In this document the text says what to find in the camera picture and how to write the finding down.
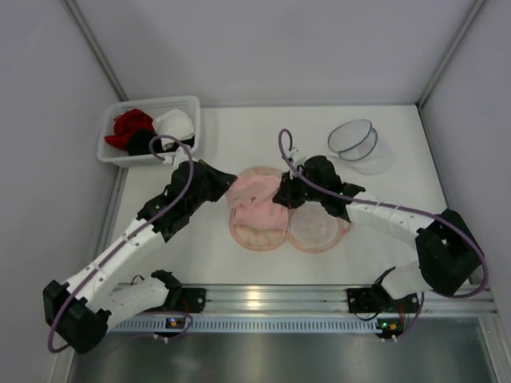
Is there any aluminium mounting rail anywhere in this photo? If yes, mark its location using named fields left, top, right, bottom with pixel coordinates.
left=187, top=284, right=498, bottom=318

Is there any black garment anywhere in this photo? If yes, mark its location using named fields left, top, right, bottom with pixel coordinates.
left=125, top=130, right=179, bottom=156

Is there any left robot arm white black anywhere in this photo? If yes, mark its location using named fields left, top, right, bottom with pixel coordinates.
left=43, top=160, right=237, bottom=353

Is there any red garment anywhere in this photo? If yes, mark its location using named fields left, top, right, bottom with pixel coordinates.
left=105, top=109, right=154, bottom=151

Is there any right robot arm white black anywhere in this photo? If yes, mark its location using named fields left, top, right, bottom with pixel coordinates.
left=273, top=156, right=484, bottom=302

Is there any white bra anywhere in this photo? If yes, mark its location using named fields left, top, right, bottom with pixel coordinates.
left=153, top=109, right=195, bottom=140

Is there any white blue-rimmed mesh laundry bag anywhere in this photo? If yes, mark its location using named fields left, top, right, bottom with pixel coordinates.
left=327, top=119, right=396, bottom=176

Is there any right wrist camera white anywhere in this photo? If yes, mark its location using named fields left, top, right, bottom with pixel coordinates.
left=283, top=148, right=307, bottom=179

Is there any pink floral mesh laundry bag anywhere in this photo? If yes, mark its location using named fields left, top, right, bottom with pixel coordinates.
left=229, top=166, right=351, bottom=254

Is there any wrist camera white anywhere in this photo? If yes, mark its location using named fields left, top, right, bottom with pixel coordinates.
left=283, top=148, right=307, bottom=179
left=162, top=152, right=189, bottom=167

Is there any white slotted cable duct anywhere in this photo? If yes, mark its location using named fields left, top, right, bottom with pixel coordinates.
left=113, top=316, right=382, bottom=334

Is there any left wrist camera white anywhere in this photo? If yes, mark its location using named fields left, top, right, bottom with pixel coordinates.
left=162, top=152, right=189, bottom=167

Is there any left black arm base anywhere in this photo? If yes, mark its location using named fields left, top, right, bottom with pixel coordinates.
left=162, top=287, right=207, bottom=314

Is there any white plastic basket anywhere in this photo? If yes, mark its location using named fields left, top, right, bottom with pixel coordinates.
left=97, top=96, right=201, bottom=168

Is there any pink bra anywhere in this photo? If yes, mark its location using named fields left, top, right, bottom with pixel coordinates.
left=226, top=174, right=288, bottom=231

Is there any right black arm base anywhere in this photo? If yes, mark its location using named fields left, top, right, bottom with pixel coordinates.
left=346, top=286, right=420, bottom=314

